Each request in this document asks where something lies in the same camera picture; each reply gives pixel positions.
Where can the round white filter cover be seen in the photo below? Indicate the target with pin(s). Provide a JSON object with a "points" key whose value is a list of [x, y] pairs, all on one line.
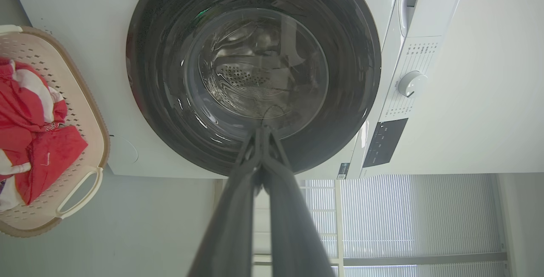
{"points": [[123, 151]]}

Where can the plain red garment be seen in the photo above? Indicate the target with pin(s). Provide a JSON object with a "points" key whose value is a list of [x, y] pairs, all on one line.
{"points": [[55, 154]]}

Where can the beige perforated laundry basket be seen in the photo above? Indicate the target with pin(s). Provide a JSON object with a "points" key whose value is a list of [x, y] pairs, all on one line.
{"points": [[83, 107]]}

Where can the white round program knob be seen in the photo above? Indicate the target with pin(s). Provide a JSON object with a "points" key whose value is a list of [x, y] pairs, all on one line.
{"points": [[412, 84]]}

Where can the small dark blue sticker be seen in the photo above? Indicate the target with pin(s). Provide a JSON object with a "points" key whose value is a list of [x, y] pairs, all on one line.
{"points": [[343, 171]]}

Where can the white detergent drawer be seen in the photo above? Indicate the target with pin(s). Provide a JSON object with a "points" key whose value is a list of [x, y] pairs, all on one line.
{"points": [[437, 13]]}

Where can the steel perforated washer drum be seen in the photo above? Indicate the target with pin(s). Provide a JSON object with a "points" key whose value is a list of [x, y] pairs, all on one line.
{"points": [[255, 81]]}

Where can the white window frame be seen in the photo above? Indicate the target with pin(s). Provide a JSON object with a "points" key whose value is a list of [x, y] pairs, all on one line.
{"points": [[425, 259]]}

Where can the red white striped garment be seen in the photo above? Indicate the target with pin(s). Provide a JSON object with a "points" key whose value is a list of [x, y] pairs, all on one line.
{"points": [[25, 98]]}

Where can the black washer display panel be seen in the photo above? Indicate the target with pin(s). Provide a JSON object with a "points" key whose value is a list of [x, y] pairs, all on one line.
{"points": [[386, 141]]}

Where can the round dark glass washer door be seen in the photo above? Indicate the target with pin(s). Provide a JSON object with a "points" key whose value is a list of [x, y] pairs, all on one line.
{"points": [[165, 111]]}

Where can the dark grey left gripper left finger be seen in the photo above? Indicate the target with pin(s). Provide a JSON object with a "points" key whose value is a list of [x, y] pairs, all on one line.
{"points": [[229, 226]]}

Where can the white pleated window blind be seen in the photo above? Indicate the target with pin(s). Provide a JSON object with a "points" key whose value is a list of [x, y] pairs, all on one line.
{"points": [[382, 213]]}

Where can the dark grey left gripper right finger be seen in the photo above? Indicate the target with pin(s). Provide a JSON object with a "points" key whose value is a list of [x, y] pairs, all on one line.
{"points": [[293, 234]]}

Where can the white front-load washing machine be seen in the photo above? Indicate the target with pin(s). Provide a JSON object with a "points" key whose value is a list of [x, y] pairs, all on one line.
{"points": [[85, 22]]}

